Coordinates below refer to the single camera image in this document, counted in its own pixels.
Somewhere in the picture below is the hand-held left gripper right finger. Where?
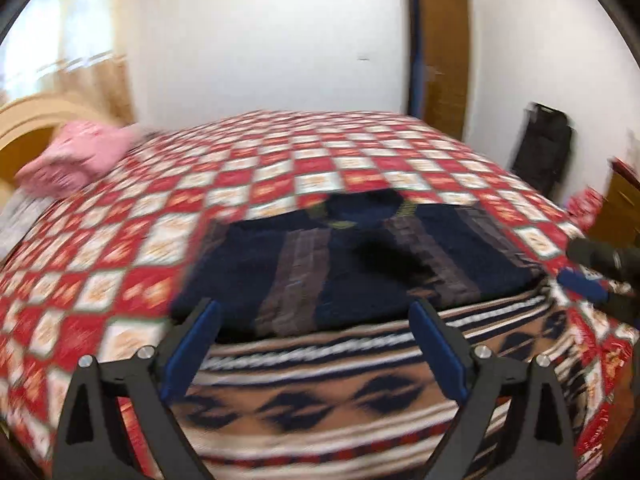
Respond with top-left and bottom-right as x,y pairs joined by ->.
407,298 -> 578,480

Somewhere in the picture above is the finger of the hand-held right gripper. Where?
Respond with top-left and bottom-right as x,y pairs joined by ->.
556,269 -> 640,323
567,237 -> 640,282

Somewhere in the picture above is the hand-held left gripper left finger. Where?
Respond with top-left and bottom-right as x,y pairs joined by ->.
52,298 -> 222,480

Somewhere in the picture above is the navy knit sweater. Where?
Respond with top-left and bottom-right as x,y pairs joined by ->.
170,190 -> 548,337

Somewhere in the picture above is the red printed cloth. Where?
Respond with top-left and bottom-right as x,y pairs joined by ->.
566,186 -> 607,233

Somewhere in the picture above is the wooden cabinet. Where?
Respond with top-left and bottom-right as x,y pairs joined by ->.
586,156 -> 640,252

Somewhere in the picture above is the black bag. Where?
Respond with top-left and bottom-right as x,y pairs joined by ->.
508,102 -> 574,199

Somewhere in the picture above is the red checkered bear bedspread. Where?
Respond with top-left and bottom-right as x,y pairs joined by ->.
0,109 -> 640,480

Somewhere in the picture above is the grey cloth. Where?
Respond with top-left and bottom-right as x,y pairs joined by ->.
0,194 -> 52,261

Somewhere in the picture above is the pink quilt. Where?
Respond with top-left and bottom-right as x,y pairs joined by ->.
15,120 -> 151,199

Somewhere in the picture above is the brown wooden door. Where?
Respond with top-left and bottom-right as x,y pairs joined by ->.
404,0 -> 473,143

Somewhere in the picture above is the wooden headboard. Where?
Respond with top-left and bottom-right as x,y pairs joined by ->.
0,95 -> 78,191

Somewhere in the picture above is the beige curtain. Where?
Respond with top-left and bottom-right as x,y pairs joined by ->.
95,0 -> 140,126

